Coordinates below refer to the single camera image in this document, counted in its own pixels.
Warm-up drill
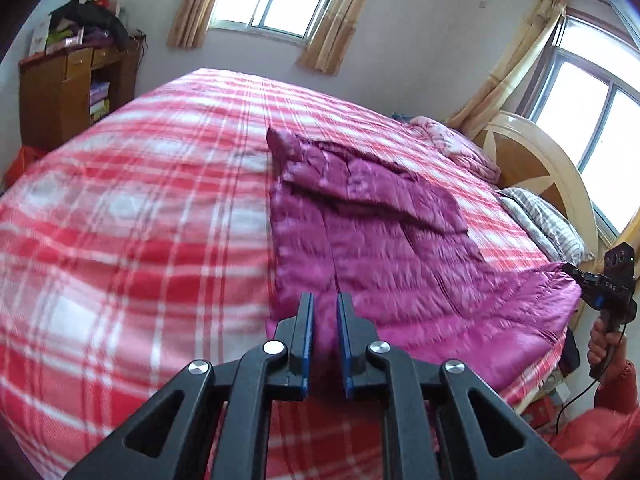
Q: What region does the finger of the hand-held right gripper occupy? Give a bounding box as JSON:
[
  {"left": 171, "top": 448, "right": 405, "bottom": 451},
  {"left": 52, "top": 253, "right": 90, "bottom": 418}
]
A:
[{"left": 562, "top": 262, "right": 598, "bottom": 286}]

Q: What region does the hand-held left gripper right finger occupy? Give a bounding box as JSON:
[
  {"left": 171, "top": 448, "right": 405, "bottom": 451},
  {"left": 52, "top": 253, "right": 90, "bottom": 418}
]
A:
[{"left": 336, "top": 292, "right": 581, "bottom": 480}]

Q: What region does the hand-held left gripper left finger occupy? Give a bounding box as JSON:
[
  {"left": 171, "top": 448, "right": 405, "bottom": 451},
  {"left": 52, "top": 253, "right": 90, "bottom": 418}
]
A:
[{"left": 62, "top": 292, "right": 316, "bottom": 480}]

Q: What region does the magenta puffer jacket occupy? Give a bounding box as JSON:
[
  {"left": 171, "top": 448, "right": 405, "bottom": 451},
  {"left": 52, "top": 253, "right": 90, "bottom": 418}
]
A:
[{"left": 265, "top": 126, "right": 583, "bottom": 391}]

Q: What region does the pile of black clothes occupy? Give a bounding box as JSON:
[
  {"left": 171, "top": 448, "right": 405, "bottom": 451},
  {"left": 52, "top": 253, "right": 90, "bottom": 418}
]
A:
[{"left": 50, "top": 0, "right": 131, "bottom": 51}]

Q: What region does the person's right hand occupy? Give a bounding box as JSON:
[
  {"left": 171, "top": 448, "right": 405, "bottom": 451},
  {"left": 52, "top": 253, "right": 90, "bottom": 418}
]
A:
[{"left": 587, "top": 317, "right": 628, "bottom": 371}]

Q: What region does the cream wooden headboard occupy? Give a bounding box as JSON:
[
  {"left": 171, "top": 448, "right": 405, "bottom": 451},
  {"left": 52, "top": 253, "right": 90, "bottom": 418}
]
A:
[{"left": 472, "top": 110, "right": 601, "bottom": 331}]

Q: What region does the large window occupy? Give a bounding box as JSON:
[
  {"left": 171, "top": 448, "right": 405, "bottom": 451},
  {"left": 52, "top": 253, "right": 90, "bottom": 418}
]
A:
[{"left": 522, "top": 15, "right": 640, "bottom": 241}]

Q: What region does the pink blanket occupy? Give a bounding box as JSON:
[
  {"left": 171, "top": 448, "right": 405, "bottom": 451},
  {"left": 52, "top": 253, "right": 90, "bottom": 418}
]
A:
[{"left": 407, "top": 116, "right": 501, "bottom": 183}]

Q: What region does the long beige curtain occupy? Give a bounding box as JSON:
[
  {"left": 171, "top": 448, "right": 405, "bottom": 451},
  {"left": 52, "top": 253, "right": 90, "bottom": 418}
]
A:
[{"left": 445, "top": 0, "right": 568, "bottom": 133}]

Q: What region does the bed with red plaid sheet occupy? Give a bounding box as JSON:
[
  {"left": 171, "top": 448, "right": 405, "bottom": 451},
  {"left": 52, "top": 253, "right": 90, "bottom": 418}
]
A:
[{"left": 0, "top": 67, "right": 566, "bottom": 480}]

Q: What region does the stack of boxes in cabinet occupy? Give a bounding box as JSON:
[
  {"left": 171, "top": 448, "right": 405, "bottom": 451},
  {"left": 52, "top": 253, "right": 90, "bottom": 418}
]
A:
[{"left": 89, "top": 80, "right": 111, "bottom": 123}]

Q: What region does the red plastic bag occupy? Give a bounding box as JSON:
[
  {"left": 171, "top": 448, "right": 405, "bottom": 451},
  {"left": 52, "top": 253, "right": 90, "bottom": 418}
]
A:
[{"left": 2, "top": 145, "right": 48, "bottom": 188}]

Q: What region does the brown wooden cabinet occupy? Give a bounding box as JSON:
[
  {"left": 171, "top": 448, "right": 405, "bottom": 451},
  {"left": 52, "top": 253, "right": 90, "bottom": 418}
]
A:
[{"left": 19, "top": 42, "right": 141, "bottom": 153}]

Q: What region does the white cardboard box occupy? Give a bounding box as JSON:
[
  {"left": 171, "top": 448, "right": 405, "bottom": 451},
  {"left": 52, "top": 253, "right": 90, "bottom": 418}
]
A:
[{"left": 27, "top": 14, "right": 53, "bottom": 56}]

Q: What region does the black cable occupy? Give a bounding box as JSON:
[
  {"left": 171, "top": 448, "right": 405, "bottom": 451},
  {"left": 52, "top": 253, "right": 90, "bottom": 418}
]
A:
[{"left": 555, "top": 375, "right": 601, "bottom": 436}]

